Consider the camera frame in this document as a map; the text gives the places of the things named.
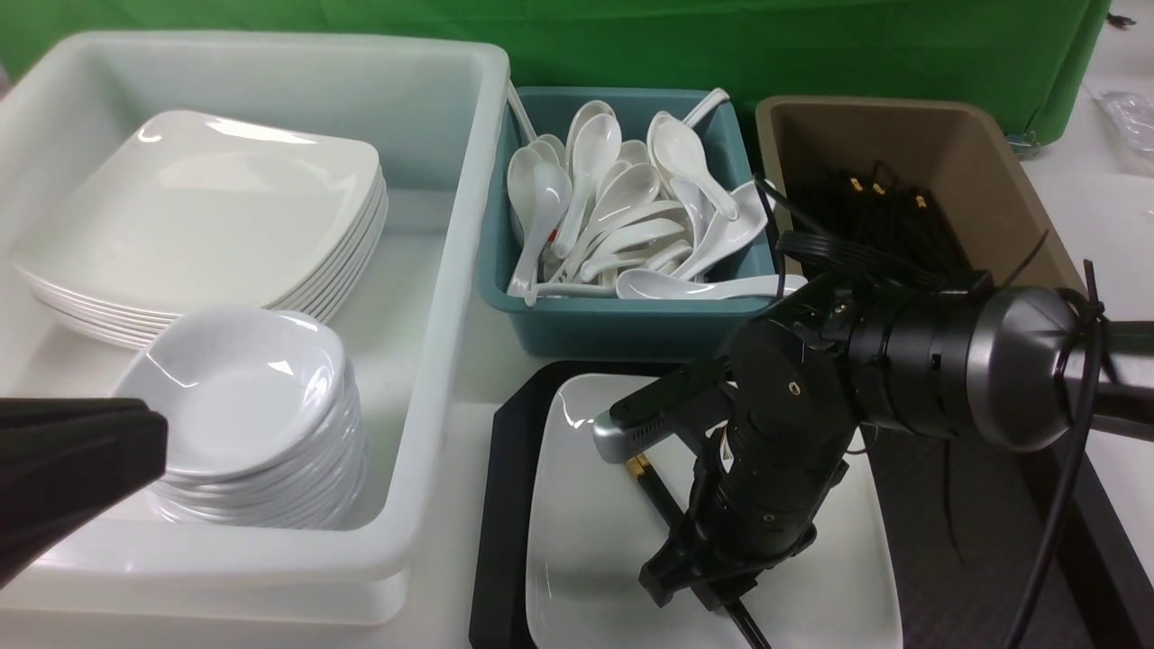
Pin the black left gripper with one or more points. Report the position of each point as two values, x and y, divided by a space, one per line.
65 461

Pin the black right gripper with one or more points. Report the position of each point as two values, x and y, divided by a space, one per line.
764 473

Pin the black chopstick gold band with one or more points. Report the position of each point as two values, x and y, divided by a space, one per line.
665 504

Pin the white square rice plate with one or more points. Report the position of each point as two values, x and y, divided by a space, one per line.
592 527

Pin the white ceramic soup spoon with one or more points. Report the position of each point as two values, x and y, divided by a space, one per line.
679 149

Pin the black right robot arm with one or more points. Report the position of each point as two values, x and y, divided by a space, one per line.
1007 366

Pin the white spoon right leaning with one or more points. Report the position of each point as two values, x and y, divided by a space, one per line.
724 237

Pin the white spoon lying front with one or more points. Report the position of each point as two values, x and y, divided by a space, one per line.
651 285

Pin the stack of white small bowls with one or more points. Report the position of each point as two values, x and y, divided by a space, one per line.
265 420

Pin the black serving tray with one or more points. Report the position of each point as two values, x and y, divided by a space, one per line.
939 508

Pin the pile of black chopsticks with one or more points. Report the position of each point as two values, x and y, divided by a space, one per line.
881 209

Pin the stack of white square plates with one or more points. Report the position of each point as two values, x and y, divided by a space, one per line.
198 210

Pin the brown plastic bin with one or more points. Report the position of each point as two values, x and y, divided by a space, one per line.
957 150

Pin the white spoon upright centre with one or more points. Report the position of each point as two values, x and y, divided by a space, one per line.
595 148

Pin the white spoon left front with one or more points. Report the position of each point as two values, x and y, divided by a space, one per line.
543 191

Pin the green cloth backdrop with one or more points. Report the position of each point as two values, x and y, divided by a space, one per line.
1022 61

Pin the clear plastic bag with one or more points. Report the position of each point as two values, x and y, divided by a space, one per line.
1130 117

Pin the large white plastic tub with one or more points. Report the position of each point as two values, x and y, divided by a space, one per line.
435 111

